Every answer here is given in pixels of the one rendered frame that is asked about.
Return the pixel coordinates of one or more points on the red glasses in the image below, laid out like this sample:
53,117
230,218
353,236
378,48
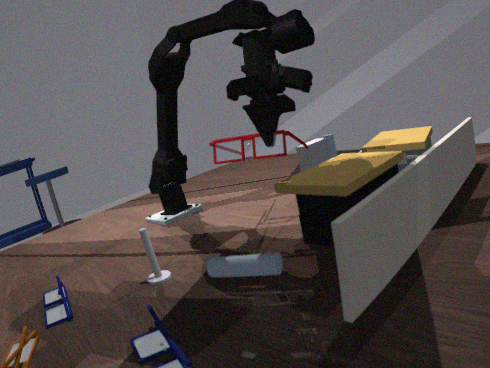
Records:
232,149

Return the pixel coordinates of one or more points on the grey-blue cylinder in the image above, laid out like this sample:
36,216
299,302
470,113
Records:
267,264
330,145

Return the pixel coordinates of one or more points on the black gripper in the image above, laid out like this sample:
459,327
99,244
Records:
266,106

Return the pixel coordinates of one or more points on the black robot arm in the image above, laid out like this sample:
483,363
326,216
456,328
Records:
285,33

